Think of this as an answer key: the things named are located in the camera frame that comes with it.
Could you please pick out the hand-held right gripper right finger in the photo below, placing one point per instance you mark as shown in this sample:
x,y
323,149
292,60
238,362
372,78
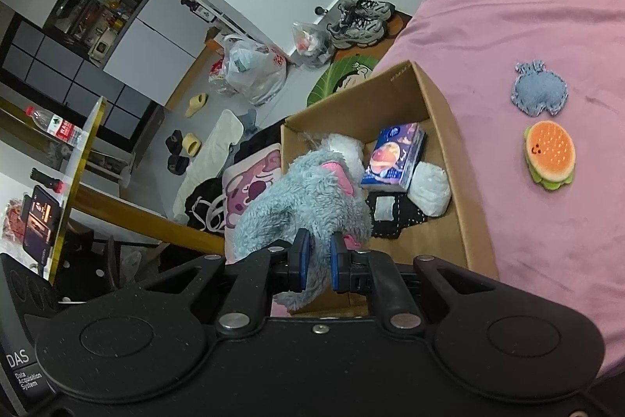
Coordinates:
x,y
336,260

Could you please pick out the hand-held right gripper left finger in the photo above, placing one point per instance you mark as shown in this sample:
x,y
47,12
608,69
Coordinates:
x,y
302,258

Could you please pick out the grey plush toy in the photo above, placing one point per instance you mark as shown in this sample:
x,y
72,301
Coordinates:
x,y
302,197

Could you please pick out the black patch with white label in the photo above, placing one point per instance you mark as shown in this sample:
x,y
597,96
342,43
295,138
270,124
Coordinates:
x,y
410,214

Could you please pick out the white fluffy item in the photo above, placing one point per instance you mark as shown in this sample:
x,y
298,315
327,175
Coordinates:
x,y
344,148

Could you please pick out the blue tissue pack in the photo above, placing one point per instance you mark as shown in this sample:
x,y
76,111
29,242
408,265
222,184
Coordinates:
x,y
390,158

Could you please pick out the small white packet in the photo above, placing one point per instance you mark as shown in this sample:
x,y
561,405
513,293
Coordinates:
x,y
429,190

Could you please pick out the brown cardboard box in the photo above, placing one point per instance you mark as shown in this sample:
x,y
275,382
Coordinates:
x,y
439,129

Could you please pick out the burger plush toy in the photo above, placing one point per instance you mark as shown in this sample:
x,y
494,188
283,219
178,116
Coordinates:
x,y
549,151

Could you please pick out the blue denim patch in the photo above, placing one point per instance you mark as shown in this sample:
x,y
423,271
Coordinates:
x,y
539,89

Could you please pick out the pink printed pillow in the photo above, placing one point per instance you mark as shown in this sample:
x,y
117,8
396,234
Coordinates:
x,y
254,187

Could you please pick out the black chair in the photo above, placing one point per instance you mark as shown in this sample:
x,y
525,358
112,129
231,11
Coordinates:
x,y
93,260

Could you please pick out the black bag with white print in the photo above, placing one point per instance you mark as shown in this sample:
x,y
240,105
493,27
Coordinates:
x,y
200,202

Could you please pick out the dark cloth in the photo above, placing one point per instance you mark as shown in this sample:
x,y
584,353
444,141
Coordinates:
x,y
259,143

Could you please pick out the red snack packet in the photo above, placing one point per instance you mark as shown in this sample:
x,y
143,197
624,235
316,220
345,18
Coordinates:
x,y
12,221

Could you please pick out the white floor cloth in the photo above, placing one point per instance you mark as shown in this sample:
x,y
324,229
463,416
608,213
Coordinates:
x,y
224,133

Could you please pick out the black slipper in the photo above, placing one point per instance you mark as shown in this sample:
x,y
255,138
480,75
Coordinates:
x,y
178,165
174,140

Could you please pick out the yellow slipper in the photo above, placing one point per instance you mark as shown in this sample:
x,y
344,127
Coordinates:
x,y
191,145
198,105

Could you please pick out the round white table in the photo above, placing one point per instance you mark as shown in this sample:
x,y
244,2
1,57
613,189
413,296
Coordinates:
x,y
14,182

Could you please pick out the black red torch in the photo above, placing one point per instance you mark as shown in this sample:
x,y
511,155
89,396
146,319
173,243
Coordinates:
x,y
46,180

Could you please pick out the green printed floor mat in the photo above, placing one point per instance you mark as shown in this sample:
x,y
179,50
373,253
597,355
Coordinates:
x,y
337,80

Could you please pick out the white plastic bag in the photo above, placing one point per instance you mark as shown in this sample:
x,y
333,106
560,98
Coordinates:
x,y
254,70

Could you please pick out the clear plastic bag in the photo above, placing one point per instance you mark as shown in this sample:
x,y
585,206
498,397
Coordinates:
x,y
307,41

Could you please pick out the red label water bottle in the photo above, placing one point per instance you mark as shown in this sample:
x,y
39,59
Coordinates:
x,y
53,126

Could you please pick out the grey sneaker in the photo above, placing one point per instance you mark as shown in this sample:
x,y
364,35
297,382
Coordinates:
x,y
368,9
356,31

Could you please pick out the black door stopper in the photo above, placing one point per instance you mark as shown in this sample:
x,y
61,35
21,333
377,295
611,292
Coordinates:
x,y
320,10

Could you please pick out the white kitchen cabinet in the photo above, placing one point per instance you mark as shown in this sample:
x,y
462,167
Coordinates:
x,y
151,41

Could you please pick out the spray bottle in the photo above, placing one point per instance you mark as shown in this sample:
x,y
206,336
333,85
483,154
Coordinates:
x,y
202,11

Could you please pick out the dark panelled cabinet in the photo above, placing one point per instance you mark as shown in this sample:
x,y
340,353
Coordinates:
x,y
49,65

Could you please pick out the white small appliance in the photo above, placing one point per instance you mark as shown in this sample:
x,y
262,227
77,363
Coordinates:
x,y
101,49

